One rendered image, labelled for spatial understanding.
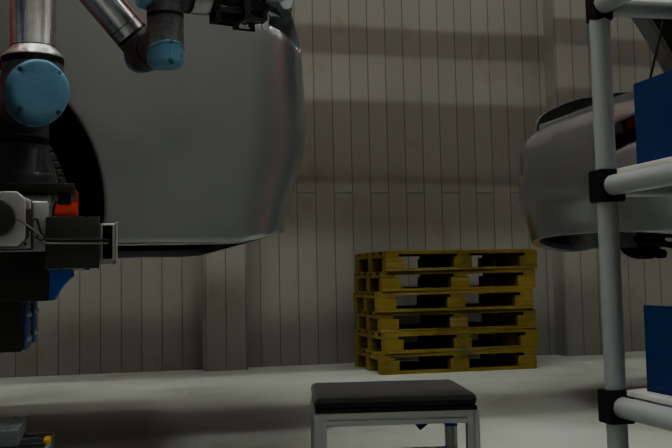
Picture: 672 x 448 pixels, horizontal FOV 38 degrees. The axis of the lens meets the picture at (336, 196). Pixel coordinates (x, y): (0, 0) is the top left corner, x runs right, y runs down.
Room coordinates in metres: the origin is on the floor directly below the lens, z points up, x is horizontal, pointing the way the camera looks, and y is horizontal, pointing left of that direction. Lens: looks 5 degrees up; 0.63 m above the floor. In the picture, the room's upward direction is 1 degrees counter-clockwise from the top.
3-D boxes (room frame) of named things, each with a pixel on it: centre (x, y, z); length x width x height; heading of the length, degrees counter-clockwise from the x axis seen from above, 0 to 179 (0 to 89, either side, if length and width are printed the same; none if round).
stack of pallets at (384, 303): (6.86, -0.71, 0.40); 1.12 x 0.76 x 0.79; 104
